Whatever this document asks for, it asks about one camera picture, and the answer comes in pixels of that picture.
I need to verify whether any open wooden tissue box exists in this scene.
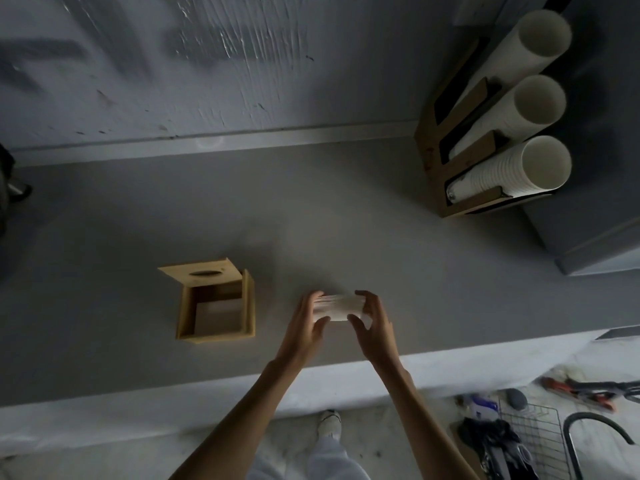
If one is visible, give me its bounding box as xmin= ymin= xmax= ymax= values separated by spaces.
xmin=157 ymin=258 xmax=256 ymax=344

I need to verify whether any orange black tool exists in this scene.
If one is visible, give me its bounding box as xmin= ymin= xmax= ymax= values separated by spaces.
xmin=541 ymin=377 xmax=640 ymax=412

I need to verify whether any person's right forearm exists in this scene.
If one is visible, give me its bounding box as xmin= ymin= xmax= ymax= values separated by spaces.
xmin=370 ymin=362 xmax=482 ymax=480

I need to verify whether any person's left forearm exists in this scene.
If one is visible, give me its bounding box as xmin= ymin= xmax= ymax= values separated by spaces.
xmin=168 ymin=359 xmax=303 ymax=480

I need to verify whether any long white cup stack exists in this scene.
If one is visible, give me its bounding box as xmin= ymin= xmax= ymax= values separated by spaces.
xmin=466 ymin=9 xmax=573 ymax=106

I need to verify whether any person's right hand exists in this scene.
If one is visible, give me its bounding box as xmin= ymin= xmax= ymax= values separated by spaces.
xmin=347 ymin=290 xmax=402 ymax=376

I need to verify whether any medium white cup stack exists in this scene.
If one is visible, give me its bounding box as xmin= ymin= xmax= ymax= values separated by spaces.
xmin=448 ymin=75 xmax=568 ymax=160

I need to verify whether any black curved hose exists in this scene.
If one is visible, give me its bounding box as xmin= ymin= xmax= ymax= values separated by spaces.
xmin=563 ymin=413 xmax=636 ymax=480

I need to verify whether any black bag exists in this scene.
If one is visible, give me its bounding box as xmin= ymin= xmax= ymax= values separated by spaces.
xmin=457 ymin=418 xmax=541 ymax=480

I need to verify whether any person's left hand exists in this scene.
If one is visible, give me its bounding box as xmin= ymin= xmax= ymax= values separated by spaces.
xmin=274 ymin=291 xmax=332 ymax=374

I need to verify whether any white napkin stack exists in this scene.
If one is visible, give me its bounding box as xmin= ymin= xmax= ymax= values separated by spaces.
xmin=313 ymin=293 xmax=374 ymax=331

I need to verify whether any wire metal basket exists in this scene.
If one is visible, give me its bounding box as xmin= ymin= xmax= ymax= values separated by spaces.
xmin=498 ymin=404 xmax=574 ymax=480

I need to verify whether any short white cup stack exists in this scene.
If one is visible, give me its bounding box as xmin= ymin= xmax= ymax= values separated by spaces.
xmin=445 ymin=135 xmax=573 ymax=204

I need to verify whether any wooden cup dispenser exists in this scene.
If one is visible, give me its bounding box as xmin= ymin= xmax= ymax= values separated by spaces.
xmin=414 ymin=37 xmax=555 ymax=219

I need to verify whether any person's white trouser leg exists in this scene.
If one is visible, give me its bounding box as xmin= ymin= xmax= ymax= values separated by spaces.
xmin=243 ymin=436 xmax=372 ymax=480

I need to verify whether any person's white shoe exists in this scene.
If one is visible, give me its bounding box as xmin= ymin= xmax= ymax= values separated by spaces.
xmin=318 ymin=410 xmax=343 ymax=443

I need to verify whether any white blue spray bottle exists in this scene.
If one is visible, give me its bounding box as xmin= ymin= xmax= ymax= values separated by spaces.
xmin=456 ymin=394 xmax=500 ymax=421

